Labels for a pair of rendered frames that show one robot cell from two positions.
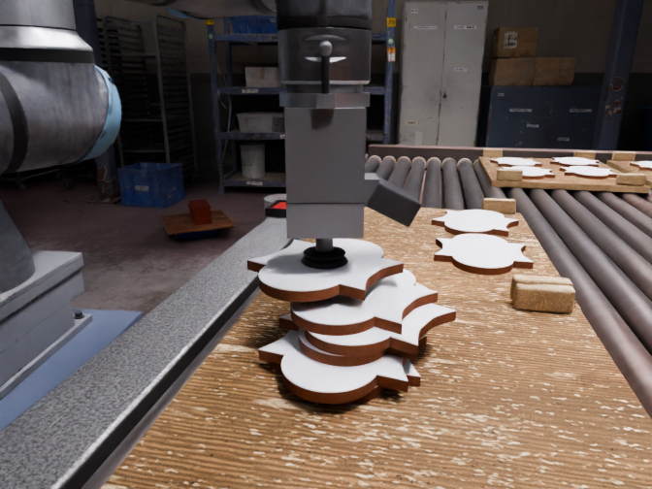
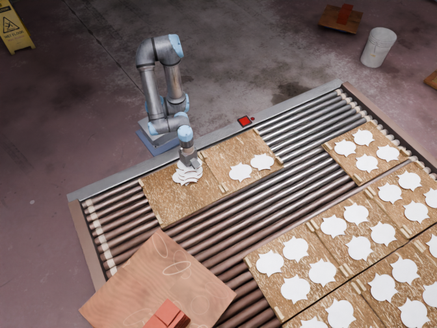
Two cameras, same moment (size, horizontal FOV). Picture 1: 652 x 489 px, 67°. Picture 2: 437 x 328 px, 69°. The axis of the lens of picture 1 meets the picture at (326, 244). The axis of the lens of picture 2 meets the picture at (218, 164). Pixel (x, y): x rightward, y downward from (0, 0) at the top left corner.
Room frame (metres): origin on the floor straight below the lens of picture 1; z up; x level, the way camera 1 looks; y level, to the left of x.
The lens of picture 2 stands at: (-0.13, -0.90, 2.56)
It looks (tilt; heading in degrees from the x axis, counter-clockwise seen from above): 56 degrees down; 49
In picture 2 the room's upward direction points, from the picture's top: straight up
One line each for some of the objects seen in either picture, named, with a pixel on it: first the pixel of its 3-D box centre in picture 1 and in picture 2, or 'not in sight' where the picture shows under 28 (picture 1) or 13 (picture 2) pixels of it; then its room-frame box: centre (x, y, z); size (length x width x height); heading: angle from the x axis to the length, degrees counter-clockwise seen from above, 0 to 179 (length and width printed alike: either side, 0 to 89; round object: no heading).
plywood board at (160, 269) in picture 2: not in sight; (158, 302); (-0.16, -0.51, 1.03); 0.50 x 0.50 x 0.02; 9
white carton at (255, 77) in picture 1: (266, 78); not in sight; (5.51, 0.64, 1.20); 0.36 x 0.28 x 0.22; 73
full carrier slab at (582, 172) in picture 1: (550, 167); (365, 150); (1.35, -0.62, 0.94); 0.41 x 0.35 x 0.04; 168
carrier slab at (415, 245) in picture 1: (420, 244); (240, 159); (0.71, -0.15, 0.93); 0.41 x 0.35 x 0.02; 168
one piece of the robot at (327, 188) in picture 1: (350, 160); (190, 157); (0.42, -0.02, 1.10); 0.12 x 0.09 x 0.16; 91
